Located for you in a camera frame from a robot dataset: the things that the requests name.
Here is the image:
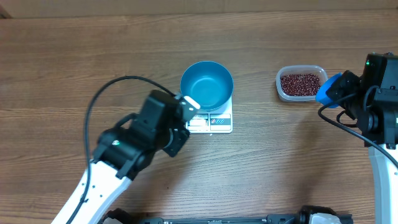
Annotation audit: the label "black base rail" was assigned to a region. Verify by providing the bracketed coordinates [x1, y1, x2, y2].
[98, 205, 354, 224]

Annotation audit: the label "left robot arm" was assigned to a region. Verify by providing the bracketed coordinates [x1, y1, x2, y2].
[53, 90, 200, 223]

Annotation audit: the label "red beans in container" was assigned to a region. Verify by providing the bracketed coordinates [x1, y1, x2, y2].
[280, 73, 321, 96]

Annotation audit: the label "clear plastic container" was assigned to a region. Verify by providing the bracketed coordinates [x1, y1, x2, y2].
[275, 65, 328, 102]

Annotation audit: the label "blue plastic scoop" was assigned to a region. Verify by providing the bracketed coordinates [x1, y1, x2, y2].
[315, 73, 342, 106]

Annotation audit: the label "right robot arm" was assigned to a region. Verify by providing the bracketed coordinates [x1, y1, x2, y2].
[318, 52, 397, 223]

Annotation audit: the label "white digital kitchen scale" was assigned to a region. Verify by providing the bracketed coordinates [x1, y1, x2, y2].
[185, 98, 233, 134]

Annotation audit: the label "teal blue bowl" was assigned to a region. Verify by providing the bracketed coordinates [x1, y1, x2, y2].
[180, 61, 234, 111]

